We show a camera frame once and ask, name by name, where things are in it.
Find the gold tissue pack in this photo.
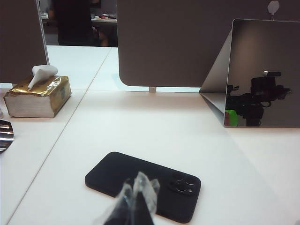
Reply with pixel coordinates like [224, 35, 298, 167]
[3, 64, 72, 118]

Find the background white desk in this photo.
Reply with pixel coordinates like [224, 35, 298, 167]
[90, 16, 118, 24]

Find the brown divider with white edge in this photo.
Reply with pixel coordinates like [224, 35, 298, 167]
[0, 0, 50, 84]

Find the standing silver mirror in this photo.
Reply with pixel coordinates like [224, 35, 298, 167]
[199, 18, 300, 128]

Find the black smartphone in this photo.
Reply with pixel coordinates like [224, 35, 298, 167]
[84, 151, 202, 225]

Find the shiny chrome object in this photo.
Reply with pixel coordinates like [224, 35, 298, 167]
[0, 119, 15, 154]

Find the black office chair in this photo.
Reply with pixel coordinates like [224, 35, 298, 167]
[49, 0, 94, 46]

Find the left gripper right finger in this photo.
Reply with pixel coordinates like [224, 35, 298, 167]
[131, 171, 161, 225]

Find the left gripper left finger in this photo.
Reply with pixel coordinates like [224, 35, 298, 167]
[93, 179, 135, 225]

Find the wide brown desk divider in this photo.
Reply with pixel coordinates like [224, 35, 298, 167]
[116, 0, 300, 88]

